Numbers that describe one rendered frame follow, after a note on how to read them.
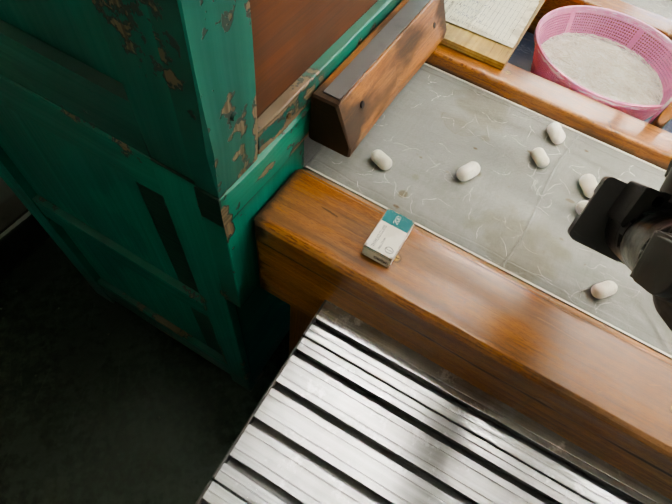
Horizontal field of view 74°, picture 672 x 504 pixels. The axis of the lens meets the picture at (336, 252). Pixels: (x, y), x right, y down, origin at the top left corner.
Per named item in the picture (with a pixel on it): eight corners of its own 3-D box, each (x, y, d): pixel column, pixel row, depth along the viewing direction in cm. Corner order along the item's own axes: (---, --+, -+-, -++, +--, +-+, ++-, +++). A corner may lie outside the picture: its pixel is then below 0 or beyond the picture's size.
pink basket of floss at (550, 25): (682, 144, 79) (728, 101, 71) (550, 157, 74) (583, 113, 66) (607, 48, 92) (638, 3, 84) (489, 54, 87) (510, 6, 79)
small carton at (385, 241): (388, 268, 49) (392, 259, 48) (360, 253, 50) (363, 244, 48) (411, 231, 52) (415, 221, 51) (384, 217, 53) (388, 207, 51)
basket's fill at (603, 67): (632, 158, 75) (657, 133, 70) (508, 102, 79) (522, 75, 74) (653, 86, 86) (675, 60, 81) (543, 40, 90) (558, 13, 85)
